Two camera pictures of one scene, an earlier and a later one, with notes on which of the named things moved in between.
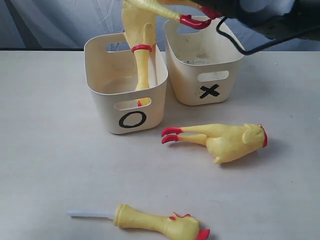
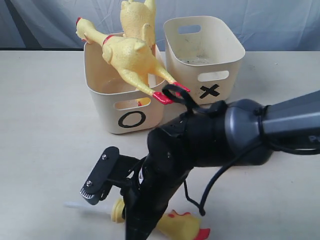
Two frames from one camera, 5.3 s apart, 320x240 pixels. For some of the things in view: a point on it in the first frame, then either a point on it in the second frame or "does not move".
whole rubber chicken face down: x=201 y=18 → x=136 y=59
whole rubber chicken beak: x=139 y=26 does not move
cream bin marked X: x=204 y=65 does not move
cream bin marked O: x=110 y=66 does not move
